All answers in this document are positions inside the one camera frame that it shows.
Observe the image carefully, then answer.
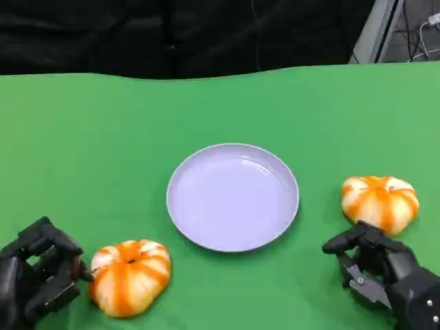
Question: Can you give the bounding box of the black backdrop cloth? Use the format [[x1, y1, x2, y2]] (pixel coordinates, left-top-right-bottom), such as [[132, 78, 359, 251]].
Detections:
[[0, 0, 375, 80]]

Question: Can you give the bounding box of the white cable with plug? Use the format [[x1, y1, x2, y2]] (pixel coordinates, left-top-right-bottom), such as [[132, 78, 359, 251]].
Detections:
[[410, 12, 440, 63]]

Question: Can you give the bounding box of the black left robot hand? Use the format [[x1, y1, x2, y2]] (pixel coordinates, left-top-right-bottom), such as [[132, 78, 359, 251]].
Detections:
[[0, 215, 94, 330]]

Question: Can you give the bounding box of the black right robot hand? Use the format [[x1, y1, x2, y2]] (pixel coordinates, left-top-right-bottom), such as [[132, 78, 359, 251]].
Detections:
[[321, 219, 440, 330]]

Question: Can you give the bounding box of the grey metal frame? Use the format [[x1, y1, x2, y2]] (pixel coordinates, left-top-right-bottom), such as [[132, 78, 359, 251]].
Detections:
[[349, 0, 406, 65]]

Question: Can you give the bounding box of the lilac plate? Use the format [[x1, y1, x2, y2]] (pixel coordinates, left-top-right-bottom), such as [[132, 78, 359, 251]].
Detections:
[[166, 142, 300, 254]]

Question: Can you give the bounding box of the green table cloth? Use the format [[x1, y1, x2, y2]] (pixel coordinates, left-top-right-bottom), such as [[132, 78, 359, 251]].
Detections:
[[0, 61, 440, 330]]

